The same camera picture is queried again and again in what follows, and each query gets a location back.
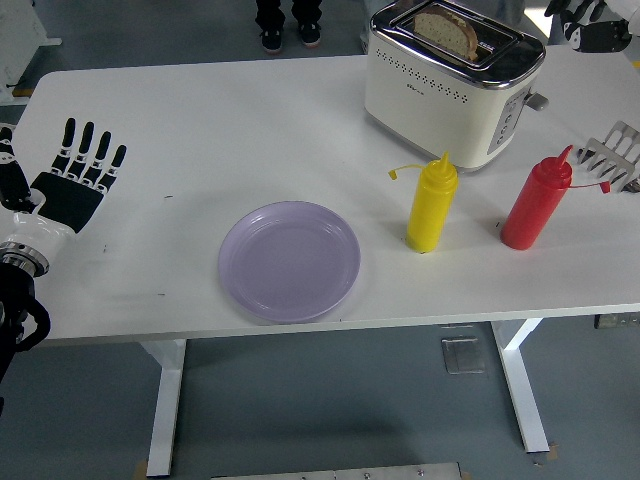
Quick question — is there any cream two-slot toaster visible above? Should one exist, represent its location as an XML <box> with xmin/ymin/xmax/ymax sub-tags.
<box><xmin>363</xmin><ymin>0</ymin><xmax>552</xmax><ymax>175</ymax></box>

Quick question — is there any metal floor hatch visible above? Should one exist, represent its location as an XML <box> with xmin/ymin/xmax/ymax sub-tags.
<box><xmin>440</xmin><ymin>335</ymin><xmax>487</xmax><ymax>375</ymax></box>

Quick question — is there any metal base plate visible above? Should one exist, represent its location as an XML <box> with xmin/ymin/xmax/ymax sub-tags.
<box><xmin>209</xmin><ymin>462</ymin><xmax>464</xmax><ymax>480</ymax></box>

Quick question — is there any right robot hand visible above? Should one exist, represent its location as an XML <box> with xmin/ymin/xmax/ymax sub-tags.
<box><xmin>543</xmin><ymin>0</ymin><xmax>640</xmax><ymax>54</ymax></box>

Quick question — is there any grey power strip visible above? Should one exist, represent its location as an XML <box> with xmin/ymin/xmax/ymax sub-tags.
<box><xmin>593</xmin><ymin>312</ymin><xmax>640</xmax><ymax>330</ymax></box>

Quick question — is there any lilac round plate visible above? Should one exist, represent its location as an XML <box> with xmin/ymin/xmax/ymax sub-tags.
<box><xmin>218</xmin><ymin>200</ymin><xmax>362</xmax><ymax>323</ymax></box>

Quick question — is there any white table leg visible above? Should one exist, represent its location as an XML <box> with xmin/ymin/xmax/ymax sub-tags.
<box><xmin>488</xmin><ymin>319</ymin><xmax>551</xmax><ymax>455</ymax></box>
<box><xmin>138</xmin><ymin>338</ymin><xmax>189</xmax><ymax>477</ymax></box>

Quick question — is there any metal toast rack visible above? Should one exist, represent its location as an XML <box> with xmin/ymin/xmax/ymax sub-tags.
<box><xmin>574</xmin><ymin>119</ymin><xmax>640</xmax><ymax>194</ymax></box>

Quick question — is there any white machine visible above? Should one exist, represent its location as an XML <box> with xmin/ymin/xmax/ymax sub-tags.
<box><xmin>0</xmin><ymin>0</ymin><xmax>64</xmax><ymax>109</ymax></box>

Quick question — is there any red squeeze bottle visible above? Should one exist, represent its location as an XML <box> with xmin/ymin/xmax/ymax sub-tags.
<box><xmin>499</xmin><ymin>144</ymin><xmax>612</xmax><ymax>250</ymax></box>

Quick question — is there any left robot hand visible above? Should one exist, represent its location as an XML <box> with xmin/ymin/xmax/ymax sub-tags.
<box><xmin>0</xmin><ymin>117</ymin><xmax>129</xmax><ymax>259</ymax></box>

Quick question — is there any bread slice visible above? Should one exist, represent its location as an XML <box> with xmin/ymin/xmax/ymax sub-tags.
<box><xmin>412</xmin><ymin>10</ymin><xmax>480</xmax><ymax>62</ymax></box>

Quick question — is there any yellow squeeze bottle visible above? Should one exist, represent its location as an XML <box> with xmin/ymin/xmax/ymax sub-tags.
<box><xmin>388</xmin><ymin>150</ymin><xmax>459</xmax><ymax>253</ymax></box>

